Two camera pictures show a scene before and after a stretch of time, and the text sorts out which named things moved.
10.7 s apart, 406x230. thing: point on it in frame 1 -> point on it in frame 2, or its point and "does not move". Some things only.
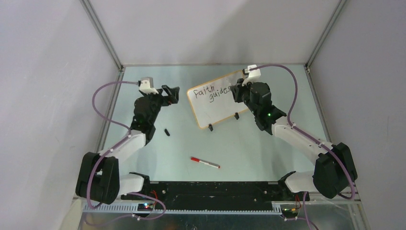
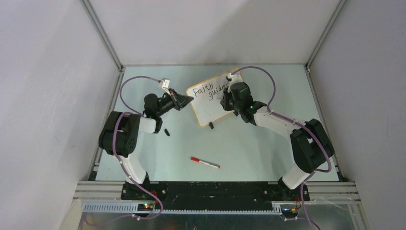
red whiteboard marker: [205, 162] does not move
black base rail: [219, 196] does not move
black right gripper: [237, 88] -> [224, 102]
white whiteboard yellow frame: [213, 101] does not move
